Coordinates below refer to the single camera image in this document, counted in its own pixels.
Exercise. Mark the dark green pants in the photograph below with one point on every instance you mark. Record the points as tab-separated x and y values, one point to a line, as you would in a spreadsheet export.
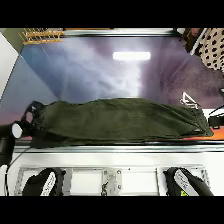
123	121

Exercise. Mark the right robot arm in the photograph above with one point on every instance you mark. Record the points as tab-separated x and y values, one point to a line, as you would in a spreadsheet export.
188	183

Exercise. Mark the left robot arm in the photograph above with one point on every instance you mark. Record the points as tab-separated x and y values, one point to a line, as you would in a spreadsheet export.
6	140

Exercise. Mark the brown clothes hanger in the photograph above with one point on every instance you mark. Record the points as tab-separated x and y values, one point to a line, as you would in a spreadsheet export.
43	36

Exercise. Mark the silver frame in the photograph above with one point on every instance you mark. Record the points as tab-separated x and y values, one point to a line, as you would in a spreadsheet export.
133	156

